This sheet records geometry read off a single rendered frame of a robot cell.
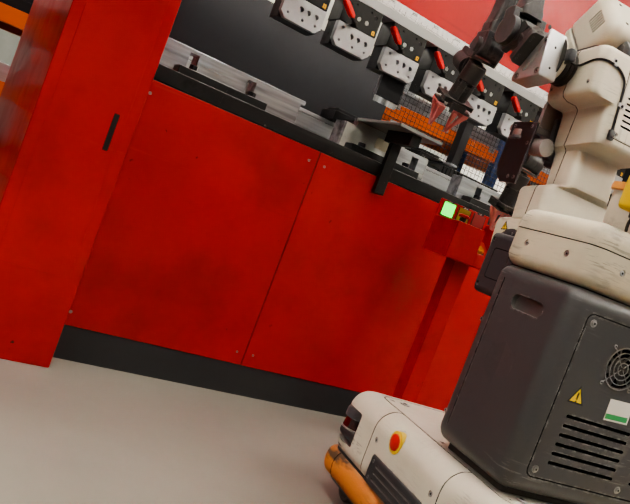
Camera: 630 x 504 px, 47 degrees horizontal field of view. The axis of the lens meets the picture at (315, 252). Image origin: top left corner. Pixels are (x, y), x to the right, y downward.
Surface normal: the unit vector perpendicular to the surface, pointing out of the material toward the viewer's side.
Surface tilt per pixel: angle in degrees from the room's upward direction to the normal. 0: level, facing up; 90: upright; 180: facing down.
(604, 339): 90
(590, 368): 90
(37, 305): 90
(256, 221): 90
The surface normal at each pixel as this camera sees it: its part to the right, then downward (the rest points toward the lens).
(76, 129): 0.47, 0.22
